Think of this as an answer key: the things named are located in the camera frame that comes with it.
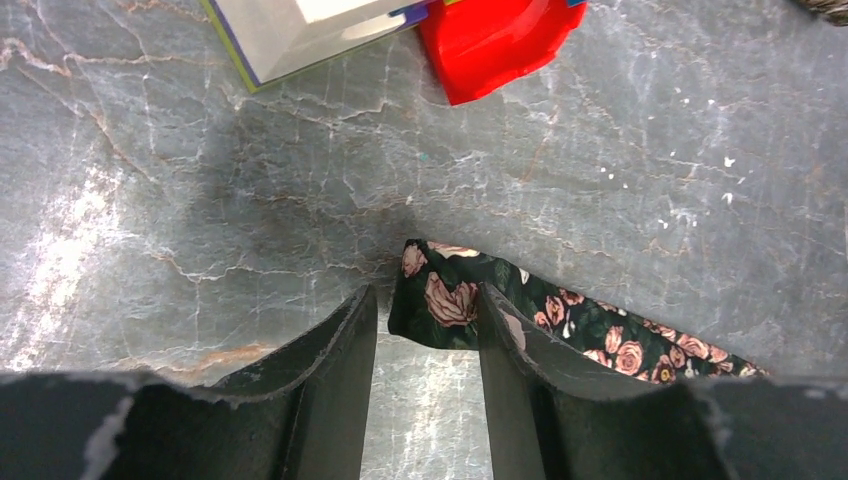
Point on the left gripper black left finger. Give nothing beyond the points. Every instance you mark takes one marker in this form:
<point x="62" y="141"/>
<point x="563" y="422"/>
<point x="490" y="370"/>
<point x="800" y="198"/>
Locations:
<point x="299" y="412"/>

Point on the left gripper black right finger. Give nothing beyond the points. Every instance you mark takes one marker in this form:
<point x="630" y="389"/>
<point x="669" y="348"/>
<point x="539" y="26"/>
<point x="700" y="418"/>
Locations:
<point x="553" y="413"/>

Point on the black pink floral tie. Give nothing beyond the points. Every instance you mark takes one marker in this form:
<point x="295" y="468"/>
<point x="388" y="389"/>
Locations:
<point x="434" y="305"/>

